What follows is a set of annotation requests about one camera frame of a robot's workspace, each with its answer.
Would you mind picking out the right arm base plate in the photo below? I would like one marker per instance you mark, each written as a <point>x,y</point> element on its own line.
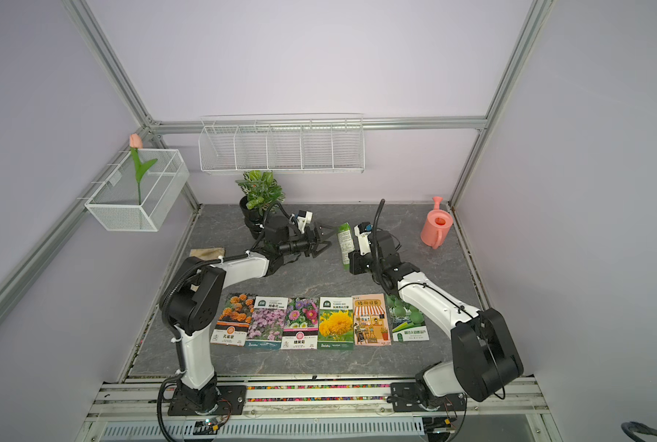
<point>414,397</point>

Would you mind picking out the white wire wall shelf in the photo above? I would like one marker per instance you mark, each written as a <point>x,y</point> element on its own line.
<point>295,142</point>

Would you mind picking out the pink chrysanthemum seed packet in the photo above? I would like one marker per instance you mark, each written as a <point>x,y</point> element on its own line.
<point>301,324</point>

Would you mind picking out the pink artificial tulip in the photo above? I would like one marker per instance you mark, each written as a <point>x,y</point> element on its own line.
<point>140,167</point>

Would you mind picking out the green seed packet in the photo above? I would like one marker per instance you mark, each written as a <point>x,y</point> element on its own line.
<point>346,243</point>

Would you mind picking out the sunflower seed packet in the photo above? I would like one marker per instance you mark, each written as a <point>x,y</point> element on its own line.
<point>336,324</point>

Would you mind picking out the purple flower seed packet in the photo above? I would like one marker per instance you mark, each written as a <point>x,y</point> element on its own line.
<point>267,324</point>

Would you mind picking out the white text seed packet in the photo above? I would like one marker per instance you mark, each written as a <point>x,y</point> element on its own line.
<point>407,323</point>

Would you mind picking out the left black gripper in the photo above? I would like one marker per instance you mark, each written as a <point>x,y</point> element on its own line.
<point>312,242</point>

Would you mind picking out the white orange-print seed packet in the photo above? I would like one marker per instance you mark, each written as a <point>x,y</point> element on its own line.
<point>371,325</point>

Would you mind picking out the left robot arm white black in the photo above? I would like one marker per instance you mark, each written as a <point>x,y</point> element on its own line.
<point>188,305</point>

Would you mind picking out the orange marigold seed packet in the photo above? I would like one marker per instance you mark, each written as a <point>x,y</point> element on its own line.
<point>234,320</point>

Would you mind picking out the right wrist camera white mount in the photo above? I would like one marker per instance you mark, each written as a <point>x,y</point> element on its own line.
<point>362,232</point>

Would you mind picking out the aluminium front rail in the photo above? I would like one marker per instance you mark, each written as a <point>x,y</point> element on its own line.
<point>306,397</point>

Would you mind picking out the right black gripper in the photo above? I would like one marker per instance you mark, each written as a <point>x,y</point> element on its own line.
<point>355,257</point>

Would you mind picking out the green potted plant black pot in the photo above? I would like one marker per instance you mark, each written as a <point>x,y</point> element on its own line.
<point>261,190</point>

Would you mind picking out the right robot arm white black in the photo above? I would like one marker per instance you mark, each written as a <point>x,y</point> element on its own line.
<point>484,356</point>

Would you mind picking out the white mesh wall basket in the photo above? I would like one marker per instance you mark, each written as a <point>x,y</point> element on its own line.
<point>114,204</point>

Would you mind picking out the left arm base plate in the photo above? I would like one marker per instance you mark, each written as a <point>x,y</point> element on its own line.
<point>229,399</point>

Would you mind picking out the beige work glove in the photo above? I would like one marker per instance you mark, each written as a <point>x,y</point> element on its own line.
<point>208,254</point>

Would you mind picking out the pink watering can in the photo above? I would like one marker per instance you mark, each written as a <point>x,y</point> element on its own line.
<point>437,225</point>

